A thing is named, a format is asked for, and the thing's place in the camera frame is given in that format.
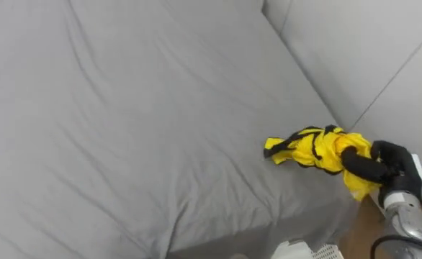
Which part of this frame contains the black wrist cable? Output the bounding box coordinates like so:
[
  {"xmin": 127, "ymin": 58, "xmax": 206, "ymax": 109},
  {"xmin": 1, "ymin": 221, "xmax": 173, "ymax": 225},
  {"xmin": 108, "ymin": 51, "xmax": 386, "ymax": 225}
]
[{"xmin": 369, "ymin": 234, "xmax": 422, "ymax": 259}]

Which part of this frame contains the white perforated plastic basket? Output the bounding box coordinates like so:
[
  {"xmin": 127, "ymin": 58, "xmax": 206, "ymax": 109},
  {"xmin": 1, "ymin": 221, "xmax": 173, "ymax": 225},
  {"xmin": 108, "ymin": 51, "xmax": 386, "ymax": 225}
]
[{"xmin": 270, "ymin": 240, "xmax": 346, "ymax": 259}]

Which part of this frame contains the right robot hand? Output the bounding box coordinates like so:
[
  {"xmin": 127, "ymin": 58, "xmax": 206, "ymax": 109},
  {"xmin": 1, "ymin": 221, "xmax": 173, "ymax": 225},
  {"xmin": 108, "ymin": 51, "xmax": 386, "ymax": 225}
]
[{"xmin": 341, "ymin": 140, "xmax": 422, "ymax": 209}]

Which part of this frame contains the white cabinet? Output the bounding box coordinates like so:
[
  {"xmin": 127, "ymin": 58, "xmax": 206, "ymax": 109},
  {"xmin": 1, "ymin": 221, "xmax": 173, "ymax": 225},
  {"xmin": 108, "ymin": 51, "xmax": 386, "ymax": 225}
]
[{"xmin": 261, "ymin": 0, "xmax": 422, "ymax": 197}]

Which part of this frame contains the grey bed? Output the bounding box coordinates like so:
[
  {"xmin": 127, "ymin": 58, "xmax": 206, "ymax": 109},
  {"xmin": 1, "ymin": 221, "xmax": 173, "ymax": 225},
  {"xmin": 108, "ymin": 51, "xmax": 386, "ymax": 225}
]
[{"xmin": 0, "ymin": 0, "xmax": 363, "ymax": 259}]

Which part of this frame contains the yellow and black garment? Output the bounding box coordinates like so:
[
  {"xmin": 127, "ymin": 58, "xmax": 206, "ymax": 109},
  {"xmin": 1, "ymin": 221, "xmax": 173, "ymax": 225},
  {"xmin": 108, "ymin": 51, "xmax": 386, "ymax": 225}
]
[{"xmin": 263, "ymin": 124, "xmax": 383, "ymax": 202}]

